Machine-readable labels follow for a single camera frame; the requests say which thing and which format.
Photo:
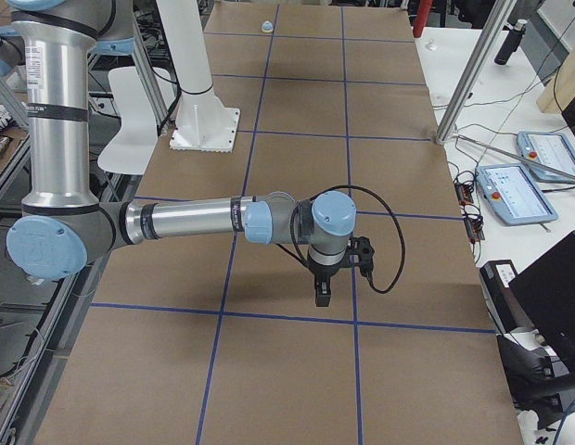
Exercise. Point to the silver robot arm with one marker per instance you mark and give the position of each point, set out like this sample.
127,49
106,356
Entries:
64,227

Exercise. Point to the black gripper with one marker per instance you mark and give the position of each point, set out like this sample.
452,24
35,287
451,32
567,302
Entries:
323,272

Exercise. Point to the black bottle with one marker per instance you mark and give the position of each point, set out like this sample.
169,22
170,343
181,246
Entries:
511,42

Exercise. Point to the blue teach pendant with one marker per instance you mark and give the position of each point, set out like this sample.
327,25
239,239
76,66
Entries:
549,149
513,195

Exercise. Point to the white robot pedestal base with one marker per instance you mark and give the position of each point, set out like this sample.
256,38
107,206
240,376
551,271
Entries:
202,122

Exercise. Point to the black power adapter box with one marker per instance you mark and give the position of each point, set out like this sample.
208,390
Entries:
507,312

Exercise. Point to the red cylinder object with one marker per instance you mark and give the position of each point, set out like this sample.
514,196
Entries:
421,17

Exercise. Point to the aluminium frame post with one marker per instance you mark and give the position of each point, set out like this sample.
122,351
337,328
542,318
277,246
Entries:
492,27

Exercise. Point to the white plastic chair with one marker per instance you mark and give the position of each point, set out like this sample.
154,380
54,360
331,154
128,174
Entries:
130,149

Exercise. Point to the near blue teach pendant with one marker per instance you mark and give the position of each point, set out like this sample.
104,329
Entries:
513,195

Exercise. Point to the black laptop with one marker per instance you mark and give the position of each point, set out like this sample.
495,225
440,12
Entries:
546,292

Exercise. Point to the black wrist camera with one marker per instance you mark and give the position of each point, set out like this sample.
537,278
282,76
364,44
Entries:
361,256

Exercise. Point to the far blue teach pendant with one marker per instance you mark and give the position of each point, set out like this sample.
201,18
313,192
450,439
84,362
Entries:
549,149

